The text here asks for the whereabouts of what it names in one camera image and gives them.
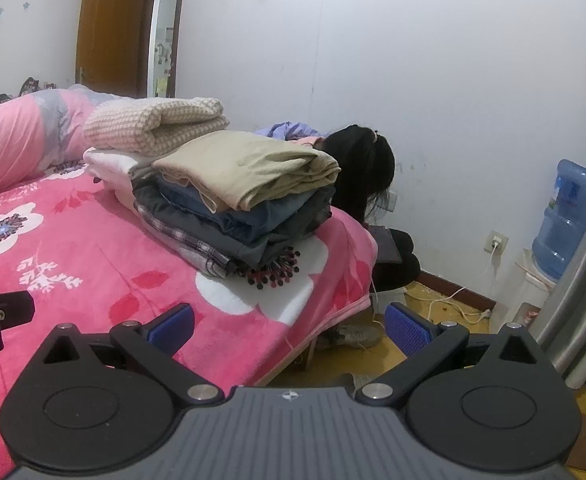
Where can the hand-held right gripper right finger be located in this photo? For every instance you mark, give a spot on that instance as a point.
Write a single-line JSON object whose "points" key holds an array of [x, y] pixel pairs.
{"points": [[408, 325]]}

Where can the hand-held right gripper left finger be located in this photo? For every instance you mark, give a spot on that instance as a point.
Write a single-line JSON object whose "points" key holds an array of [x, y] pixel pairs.
{"points": [[173, 327]]}

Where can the beige pants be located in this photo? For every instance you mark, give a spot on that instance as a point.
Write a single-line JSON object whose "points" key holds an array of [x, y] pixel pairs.
{"points": [[243, 165]]}

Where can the plaid folded garment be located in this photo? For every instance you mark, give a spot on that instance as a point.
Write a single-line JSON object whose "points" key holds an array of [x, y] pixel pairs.
{"points": [[193, 252]]}

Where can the dark tablet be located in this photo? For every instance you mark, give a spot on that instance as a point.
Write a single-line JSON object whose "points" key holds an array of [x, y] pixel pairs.
{"points": [[387, 245]]}

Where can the pink floral blanket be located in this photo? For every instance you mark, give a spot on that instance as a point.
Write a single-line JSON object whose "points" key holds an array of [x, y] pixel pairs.
{"points": [[98, 270]]}

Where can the dark grey folded garment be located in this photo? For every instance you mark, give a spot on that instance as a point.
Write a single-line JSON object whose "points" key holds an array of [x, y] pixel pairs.
{"points": [[183, 220]]}

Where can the white water dispenser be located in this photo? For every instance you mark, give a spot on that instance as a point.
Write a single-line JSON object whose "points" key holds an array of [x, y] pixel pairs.
{"points": [[528, 295]]}

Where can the grey curtain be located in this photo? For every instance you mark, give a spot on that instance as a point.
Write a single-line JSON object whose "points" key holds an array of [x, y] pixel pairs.
{"points": [[583, 285]]}

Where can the pink grey floral duvet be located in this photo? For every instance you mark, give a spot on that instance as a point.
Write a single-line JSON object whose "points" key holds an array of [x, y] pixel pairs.
{"points": [[13, 140]]}

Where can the blue water bottle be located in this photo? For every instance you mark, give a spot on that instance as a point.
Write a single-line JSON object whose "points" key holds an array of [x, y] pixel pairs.
{"points": [[568, 210]]}

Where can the pink waffle knit cloth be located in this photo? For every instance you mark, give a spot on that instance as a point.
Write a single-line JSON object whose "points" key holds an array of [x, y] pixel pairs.
{"points": [[148, 120]]}

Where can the lavender cloth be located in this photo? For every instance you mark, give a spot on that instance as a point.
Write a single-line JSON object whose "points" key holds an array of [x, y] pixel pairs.
{"points": [[293, 130]]}

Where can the dark bag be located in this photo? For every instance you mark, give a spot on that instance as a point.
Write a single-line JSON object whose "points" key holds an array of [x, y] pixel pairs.
{"points": [[29, 87]]}

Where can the brown wooden door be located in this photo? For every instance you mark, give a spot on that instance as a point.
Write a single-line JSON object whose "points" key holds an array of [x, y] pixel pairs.
{"points": [[108, 25]]}

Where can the white wall socket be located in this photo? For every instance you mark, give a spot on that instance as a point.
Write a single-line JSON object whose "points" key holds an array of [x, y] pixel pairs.
{"points": [[392, 202], [495, 242]]}

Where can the dark wooden door frame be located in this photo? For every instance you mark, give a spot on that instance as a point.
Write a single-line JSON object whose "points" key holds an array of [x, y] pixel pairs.
{"points": [[147, 35]]}

